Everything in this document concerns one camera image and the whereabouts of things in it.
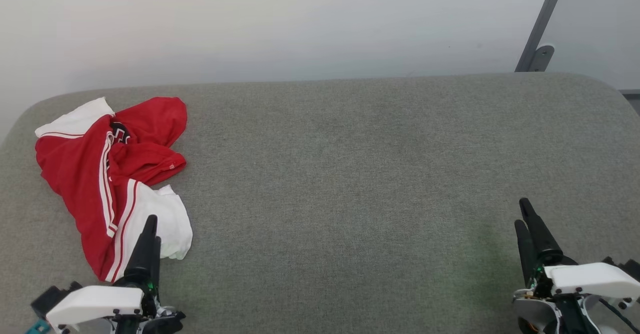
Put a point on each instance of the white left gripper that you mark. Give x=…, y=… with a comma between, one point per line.
x=95, y=304

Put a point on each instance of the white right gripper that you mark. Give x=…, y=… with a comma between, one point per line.
x=590, y=279

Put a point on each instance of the red and white jersey shirt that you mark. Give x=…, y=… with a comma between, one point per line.
x=80, y=174

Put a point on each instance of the grey fabric sofa seat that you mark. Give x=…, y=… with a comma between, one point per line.
x=350, y=184

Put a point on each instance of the grey metal pole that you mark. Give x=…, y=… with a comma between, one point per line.
x=542, y=21

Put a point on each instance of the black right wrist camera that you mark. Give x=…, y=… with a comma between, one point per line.
x=627, y=266

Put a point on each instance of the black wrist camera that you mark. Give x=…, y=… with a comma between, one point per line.
x=627, y=266
x=50, y=298

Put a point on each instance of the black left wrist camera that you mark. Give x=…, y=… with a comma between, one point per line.
x=50, y=298

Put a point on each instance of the grey metal foot bracket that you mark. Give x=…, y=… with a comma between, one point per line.
x=541, y=57

